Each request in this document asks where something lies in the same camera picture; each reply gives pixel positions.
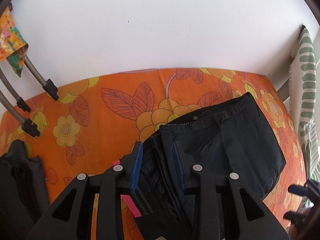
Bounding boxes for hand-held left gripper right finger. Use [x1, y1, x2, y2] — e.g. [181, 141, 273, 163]
[172, 142, 288, 240]

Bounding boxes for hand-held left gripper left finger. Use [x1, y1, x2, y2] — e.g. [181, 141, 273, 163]
[26, 141, 144, 240]

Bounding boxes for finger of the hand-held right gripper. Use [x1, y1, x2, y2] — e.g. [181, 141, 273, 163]
[287, 184, 308, 195]
[283, 210, 313, 228]

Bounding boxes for black pants with pink trim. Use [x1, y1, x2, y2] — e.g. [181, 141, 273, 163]
[114, 92, 286, 240]

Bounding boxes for folded grey pants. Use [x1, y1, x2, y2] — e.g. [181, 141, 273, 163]
[24, 155, 50, 207]

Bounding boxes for folded black yellow-striped pants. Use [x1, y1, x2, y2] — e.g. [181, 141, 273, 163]
[0, 139, 49, 230]

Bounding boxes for orange floral tablecloth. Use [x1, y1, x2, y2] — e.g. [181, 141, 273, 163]
[0, 67, 309, 240]

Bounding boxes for green striped white cushion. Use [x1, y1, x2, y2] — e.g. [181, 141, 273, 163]
[289, 26, 320, 183]

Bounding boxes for metal tripod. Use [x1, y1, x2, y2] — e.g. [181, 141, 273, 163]
[0, 52, 59, 138]

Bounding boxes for teal floral scarf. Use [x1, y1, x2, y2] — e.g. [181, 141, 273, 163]
[6, 47, 27, 78]

